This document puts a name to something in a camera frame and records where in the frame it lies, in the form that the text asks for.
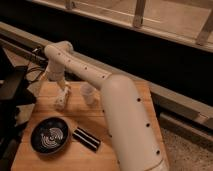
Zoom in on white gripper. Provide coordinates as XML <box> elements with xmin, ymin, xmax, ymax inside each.
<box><xmin>46</xmin><ymin>63</ymin><xmax>68</xmax><ymax>96</ymax></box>

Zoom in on white bottle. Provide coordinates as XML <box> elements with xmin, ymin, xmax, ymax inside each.
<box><xmin>54</xmin><ymin>85</ymin><xmax>71</xmax><ymax>110</ymax></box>

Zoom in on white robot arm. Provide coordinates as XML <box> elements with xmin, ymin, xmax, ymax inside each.
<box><xmin>44</xmin><ymin>41</ymin><xmax>169</xmax><ymax>171</ymax></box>

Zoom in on dark ceramic patterned bowl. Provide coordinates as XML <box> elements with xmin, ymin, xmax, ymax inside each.
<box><xmin>30</xmin><ymin>117</ymin><xmax>70</xmax><ymax>155</ymax></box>

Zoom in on translucent plastic cup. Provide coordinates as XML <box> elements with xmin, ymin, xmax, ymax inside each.
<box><xmin>80</xmin><ymin>83</ymin><xmax>95</xmax><ymax>105</ymax></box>

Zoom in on black equipment at left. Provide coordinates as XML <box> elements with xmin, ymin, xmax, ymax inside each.
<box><xmin>0</xmin><ymin>46</ymin><xmax>37</xmax><ymax>161</ymax></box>

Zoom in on black white striped block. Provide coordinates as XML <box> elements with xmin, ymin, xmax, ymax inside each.
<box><xmin>73</xmin><ymin>127</ymin><xmax>101</xmax><ymax>152</ymax></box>

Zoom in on black cables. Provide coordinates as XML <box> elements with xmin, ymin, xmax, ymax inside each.
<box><xmin>25</xmin><ymin>47</ymin><xmax>51</xmax><ymax>84</ymax></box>

